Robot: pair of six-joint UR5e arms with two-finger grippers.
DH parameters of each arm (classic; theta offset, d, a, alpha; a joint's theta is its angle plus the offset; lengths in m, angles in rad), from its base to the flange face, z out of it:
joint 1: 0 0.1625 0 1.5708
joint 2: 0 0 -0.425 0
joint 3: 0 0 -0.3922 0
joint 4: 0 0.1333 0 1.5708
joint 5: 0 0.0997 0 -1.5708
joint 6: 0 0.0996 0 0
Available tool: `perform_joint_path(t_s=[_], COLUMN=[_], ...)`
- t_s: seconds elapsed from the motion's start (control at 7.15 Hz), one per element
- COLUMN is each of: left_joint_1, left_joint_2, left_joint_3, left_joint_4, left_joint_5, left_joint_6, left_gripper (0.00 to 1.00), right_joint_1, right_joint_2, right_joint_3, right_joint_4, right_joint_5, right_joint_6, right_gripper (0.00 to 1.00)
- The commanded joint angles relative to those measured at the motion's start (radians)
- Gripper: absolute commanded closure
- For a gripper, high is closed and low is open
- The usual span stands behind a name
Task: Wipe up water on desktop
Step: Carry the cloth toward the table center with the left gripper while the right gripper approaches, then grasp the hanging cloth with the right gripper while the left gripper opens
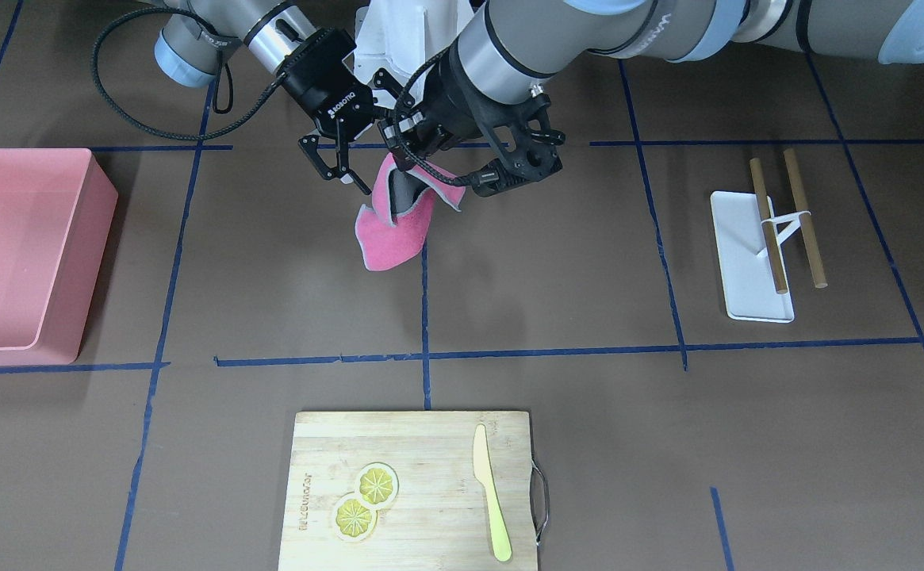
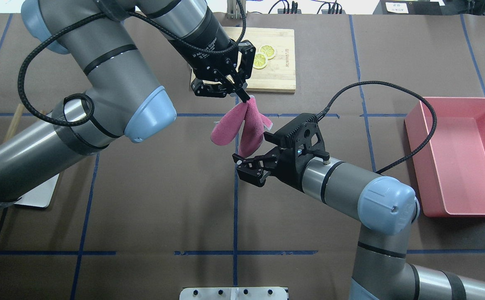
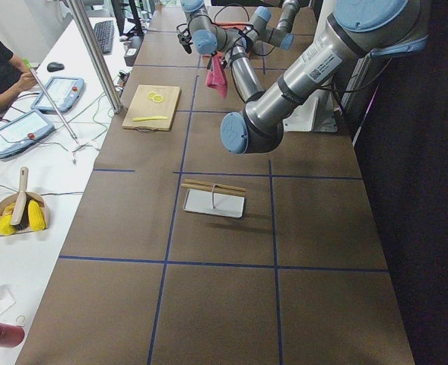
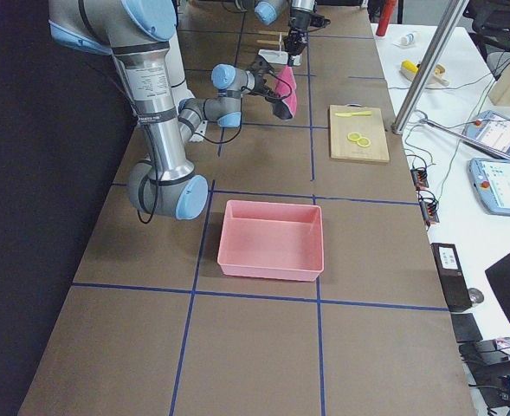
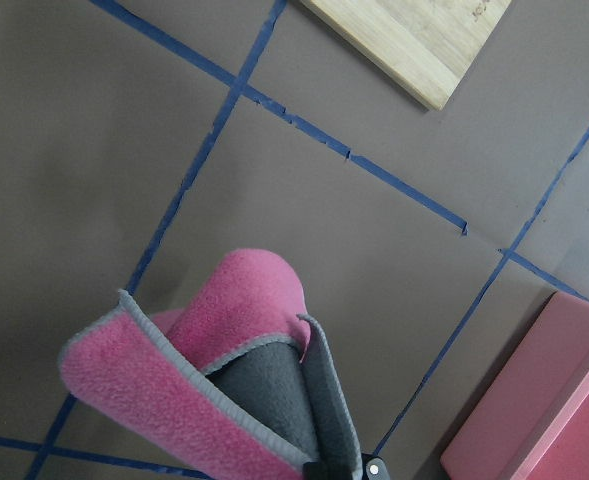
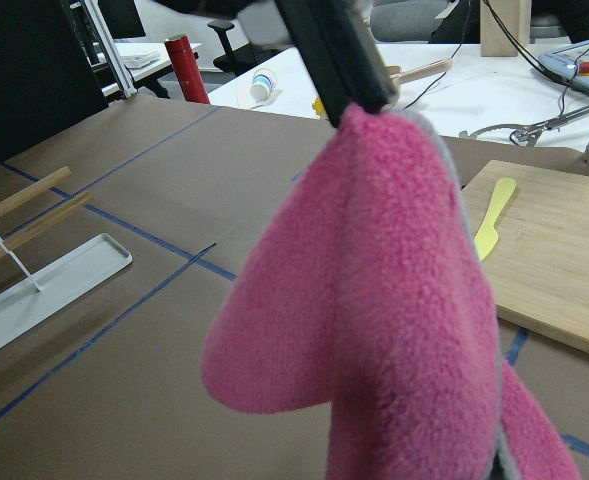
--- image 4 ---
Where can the lemon slice upper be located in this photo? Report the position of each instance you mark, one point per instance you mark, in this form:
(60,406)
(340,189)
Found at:
(353,136)

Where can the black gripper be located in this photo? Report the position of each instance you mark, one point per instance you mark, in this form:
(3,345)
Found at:
(298,22)
(260,89)

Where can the teach pendant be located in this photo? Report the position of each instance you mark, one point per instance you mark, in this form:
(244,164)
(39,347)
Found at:
(491,181)
(490,129)

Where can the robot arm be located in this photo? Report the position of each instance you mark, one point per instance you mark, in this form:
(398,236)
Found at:
(139,36)
(301,17)

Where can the pink plastic bin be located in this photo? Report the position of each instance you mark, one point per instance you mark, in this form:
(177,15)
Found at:
(272,241)

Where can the lemon slice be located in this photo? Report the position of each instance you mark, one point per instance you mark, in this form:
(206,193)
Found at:
(363,142)
(353,136)

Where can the white rectangular tray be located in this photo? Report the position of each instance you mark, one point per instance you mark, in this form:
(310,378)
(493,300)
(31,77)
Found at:
(278,57)

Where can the lemon slice lower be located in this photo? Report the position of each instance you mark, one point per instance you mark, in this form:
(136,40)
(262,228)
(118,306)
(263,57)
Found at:
(363,142)

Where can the pink and grey cloth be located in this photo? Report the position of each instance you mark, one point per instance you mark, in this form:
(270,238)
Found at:
(285,106)

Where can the teach pendant far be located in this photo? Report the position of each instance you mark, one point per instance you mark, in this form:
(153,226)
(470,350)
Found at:
(490,129)

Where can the yellow plastic knife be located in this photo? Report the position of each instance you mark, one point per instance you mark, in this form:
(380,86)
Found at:
(353,114)

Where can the aluminium frame post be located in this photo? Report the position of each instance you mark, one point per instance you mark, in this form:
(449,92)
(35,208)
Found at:
(439,41)

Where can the wooden cutting board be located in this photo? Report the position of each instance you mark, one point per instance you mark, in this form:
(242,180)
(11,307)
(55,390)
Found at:
(370,127)

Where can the red bottle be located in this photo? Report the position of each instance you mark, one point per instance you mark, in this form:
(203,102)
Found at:
(388,7)

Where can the teach pendant near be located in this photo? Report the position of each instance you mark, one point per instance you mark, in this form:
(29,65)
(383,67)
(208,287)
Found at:
(491,181)

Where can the black box with label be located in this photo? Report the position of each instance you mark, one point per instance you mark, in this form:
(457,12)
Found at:
(451,278)

